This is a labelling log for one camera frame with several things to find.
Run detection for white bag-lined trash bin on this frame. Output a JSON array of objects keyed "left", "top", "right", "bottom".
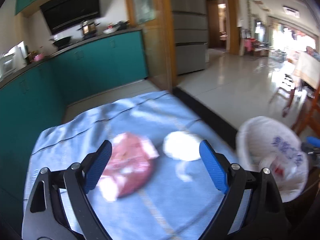
[{"left": 236, "top": 116, "right": 309, "bottom": 202}]

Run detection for teal kitchen base cabinets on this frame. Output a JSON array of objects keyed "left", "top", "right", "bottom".
[{"left": 1, "top": 29, "right": 148, "bottom": 228}]

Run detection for pink crumpled plastic wrapper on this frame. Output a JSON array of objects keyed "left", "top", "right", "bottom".
[{"left": 97, "top": 132, "right": 159, "bottom": 203}]

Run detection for white plastic bag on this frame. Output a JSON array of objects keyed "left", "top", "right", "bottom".
[{"left": 259, "top": 154, "right": 298, "bottom": 189}]

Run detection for wooden stool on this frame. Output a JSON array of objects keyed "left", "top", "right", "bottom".
[{"left": 269, "top": 74, "right": 296, "bottom": 107}]

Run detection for dining table with cloth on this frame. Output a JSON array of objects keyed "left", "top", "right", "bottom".
[{"left": 281, "top": 46, "right": 320, "bottom": 118}]

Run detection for black wok pan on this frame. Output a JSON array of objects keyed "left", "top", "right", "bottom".
[{"left": 49, "top": 36, "right": 72, "bottom": 48}]

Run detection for ceiling air conditioner vent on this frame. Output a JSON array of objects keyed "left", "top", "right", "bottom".
[{"left": 283, "top": 6, "right": 300, "bottom": 18}]

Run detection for white crumpled tissue ball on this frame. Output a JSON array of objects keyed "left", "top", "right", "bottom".
[{"left": 163, "top": 131, "right": 203, "bottom": 161}]

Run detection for brown wooden dining chair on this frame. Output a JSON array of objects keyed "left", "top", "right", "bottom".
[{"left": 291, "top": 80, "right": 319, "bottom": 136}]

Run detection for stainless steel stock pot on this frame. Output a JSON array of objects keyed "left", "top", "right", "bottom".
[{"left": 78, "top": 21, "right": 100, "bottom": 37}]

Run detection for light blue checked tablecloth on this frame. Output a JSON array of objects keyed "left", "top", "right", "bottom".
[{"left": 23, "top": 92, "right": 238, "bottom": 239}]

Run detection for silver grey refrigerator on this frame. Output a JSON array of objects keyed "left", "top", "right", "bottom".
[{"left": 171, "top": 0, "right": 208, "bottom": 75}]

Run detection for white dish drying rack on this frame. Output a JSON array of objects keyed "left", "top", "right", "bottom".
[{"left": 1, "top": 46, "right": 23, "bottom": 78}]

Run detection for wooden sliding door frame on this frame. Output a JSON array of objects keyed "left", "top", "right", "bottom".
[{"left": 126, "top": 0, "right": 177, "bottom": 91}]

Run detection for black range hood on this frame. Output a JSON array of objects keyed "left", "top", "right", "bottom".
[{"left": 40, "top": 0, "right": 101, "bottom": 35}]

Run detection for white bowl on counter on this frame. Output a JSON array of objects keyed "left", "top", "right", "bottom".
[{"left": 103, "top": 27, "right": 118, "bottom": 35}]

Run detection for small black pot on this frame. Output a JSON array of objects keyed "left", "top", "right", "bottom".
[{"left": 113, "top": 21, "right": 130, "bottom": 31}]

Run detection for pink container on counter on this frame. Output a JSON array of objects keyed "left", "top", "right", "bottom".
[{"left": 33, "top": 53, "right": 46, "bottom": 62}]

